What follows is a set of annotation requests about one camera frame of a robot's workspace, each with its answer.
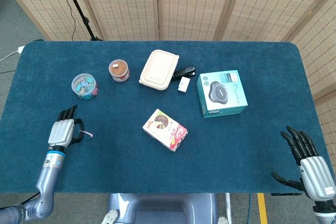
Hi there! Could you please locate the colourful snack box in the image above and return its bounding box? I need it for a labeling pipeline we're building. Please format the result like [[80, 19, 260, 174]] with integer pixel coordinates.
[[142, 108, 188, 153]]

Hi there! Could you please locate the black stapler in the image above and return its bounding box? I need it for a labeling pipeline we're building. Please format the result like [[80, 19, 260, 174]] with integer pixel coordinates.
[[172, 66, 197, 81]]

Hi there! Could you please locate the blue-grey robot torso base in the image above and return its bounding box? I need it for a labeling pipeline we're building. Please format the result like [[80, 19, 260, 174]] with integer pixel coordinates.
[[101, 193, 229, 224]]

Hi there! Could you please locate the teal Philips speaker box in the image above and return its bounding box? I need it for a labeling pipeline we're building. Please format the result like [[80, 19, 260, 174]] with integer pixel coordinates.
[[196, 70, 249, 119]]

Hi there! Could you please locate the jar with orange lid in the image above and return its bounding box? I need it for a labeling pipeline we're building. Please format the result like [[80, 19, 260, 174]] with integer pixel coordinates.
[[108, 59, 131, 83]]

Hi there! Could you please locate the white power strip with cord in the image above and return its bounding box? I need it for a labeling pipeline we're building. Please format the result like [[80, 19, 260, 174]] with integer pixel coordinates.
[[0, 46, 25, 62]]

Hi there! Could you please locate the blue felt table cover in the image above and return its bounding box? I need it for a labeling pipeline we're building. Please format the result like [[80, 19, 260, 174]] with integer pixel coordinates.
[[0, 40, 335, 195]]

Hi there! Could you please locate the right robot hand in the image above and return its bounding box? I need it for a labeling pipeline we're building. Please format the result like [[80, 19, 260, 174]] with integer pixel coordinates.
[[270, 125, 336, 204]]

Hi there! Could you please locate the beige lidded lunch container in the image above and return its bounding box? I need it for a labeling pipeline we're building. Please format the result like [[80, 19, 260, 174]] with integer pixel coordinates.
[[139, 49, 180, 92]]

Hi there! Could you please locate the thin black hanging cable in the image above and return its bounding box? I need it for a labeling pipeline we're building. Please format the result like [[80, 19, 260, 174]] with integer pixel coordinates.
[[54, 0, 77, 41]]

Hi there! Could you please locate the black tripod stand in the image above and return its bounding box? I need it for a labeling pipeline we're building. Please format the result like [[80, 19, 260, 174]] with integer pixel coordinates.
[[58, 0, 104, 41]]

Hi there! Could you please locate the small white staples box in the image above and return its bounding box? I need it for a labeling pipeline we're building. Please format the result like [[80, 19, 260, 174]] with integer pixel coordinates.
[[177, 76, 192, 93]]

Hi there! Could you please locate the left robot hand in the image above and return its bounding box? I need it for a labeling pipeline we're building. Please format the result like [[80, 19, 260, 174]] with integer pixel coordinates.
[[47, 104, 85, 149]]

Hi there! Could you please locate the clear jar of binder clips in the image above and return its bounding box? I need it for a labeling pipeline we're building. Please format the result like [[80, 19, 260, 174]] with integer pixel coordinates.
[[71, 73, 100, 101]]

